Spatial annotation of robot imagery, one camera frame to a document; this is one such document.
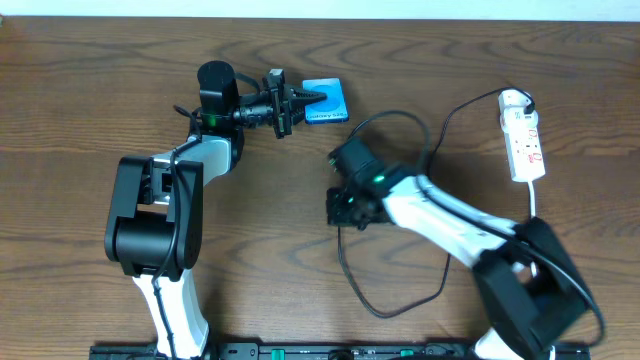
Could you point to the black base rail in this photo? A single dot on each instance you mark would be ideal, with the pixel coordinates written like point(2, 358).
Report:
point(253, 351)

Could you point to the white usb charger plug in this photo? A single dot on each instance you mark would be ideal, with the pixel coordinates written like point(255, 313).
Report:
point(516, 98)

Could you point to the white power strip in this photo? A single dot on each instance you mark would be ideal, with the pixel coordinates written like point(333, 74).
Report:
point(523, 146)

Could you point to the blue screen smartphone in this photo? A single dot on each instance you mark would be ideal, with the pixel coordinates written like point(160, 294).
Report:
point(331, 110)

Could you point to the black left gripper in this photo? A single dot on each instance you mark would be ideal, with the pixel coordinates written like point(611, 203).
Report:
point(281, 110)

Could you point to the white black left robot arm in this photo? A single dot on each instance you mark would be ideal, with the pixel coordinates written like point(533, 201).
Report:
point(155, 224)

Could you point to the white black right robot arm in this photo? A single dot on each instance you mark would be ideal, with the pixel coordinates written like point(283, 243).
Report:
point(530, 288)

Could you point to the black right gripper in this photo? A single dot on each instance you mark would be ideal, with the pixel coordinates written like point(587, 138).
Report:
point(342, 212)

